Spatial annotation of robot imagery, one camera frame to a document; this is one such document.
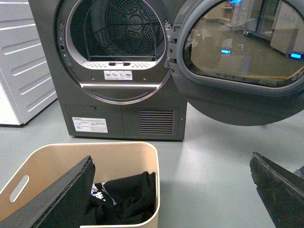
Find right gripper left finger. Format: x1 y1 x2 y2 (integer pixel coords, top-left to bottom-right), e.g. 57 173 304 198
0 156 95 228

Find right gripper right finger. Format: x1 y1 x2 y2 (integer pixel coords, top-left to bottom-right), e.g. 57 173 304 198
249 152 304 228

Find beige plastic laundry hamper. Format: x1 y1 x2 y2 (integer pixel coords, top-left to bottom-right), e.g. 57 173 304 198
0 142 160 228

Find black printed clothes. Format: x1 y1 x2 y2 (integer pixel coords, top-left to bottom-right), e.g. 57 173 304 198
81 171 156 226

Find white washing machine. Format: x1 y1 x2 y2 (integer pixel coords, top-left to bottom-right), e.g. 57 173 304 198
0 0 57 126

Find round dryer door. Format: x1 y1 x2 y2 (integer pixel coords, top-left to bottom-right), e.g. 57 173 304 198
168 0 304 126

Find dark grey tumble dryer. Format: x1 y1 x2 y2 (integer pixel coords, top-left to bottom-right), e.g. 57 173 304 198
29 0 187 141

